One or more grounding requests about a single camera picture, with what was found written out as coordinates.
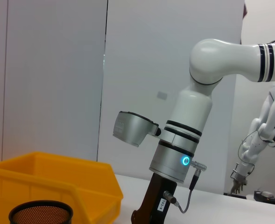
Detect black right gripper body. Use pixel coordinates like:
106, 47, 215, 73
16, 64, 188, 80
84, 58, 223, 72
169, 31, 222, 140
130, 174, 177, 224

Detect white humanoid robot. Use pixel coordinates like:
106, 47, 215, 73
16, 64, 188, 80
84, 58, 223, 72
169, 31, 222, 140
229, 84, 275, 196

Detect black mesh pen cup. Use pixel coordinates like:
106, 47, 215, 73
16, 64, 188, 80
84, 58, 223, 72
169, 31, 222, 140
8, 200, 74, 224

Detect yellow plastic bin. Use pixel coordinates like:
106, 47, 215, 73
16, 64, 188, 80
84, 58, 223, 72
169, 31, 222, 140
0, 151, 124, 224

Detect small black box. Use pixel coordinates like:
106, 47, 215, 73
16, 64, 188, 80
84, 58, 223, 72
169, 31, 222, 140
254, 190, 275, 206

